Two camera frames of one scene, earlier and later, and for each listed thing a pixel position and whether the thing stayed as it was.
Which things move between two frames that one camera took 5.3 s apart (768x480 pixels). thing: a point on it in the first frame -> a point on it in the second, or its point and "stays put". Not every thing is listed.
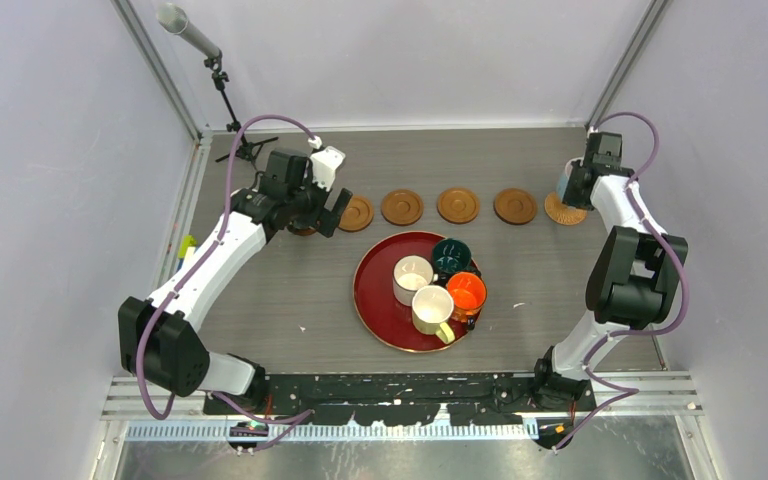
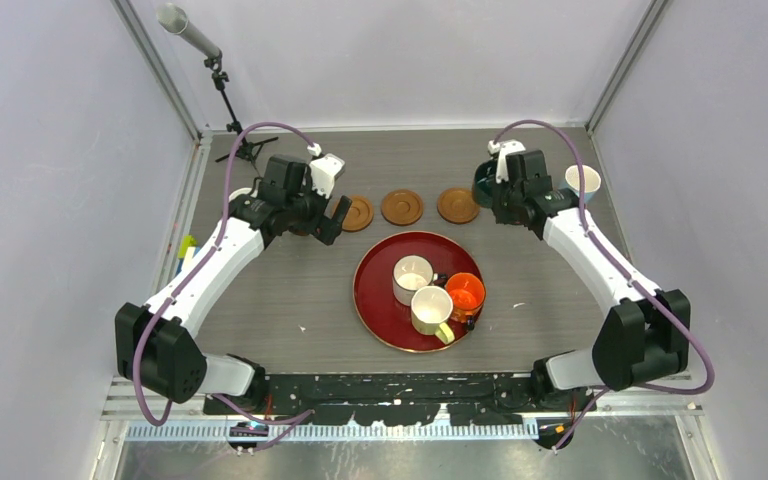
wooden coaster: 357,215 stays put
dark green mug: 450,256 -> 484,183
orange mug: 468,291 stays put
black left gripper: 324,219 stays put
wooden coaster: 402,207 stays put
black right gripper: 571,197 -> 503,216
